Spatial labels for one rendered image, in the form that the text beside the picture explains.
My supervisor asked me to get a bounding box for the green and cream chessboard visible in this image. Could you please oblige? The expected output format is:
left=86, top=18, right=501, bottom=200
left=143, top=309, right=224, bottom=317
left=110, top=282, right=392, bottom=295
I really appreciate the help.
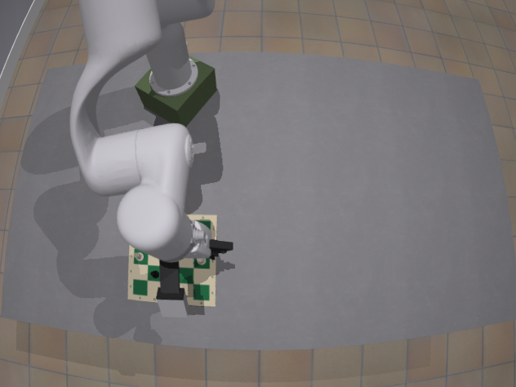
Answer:
left=128, top=215, right=217, bottom=307

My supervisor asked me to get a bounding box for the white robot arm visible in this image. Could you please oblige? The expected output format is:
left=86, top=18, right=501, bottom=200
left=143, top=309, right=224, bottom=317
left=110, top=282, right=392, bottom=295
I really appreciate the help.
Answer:
left=69, top=0, right=215, bottom=318

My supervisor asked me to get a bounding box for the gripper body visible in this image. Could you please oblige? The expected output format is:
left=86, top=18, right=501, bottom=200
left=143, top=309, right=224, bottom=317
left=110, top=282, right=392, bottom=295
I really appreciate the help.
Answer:
left=181, top=220, right=211, bottom=260

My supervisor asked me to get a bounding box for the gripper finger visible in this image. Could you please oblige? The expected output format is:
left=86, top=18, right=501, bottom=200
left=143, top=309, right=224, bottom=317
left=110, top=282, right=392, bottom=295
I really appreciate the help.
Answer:
left=209, top=239, right=234, bottom=260

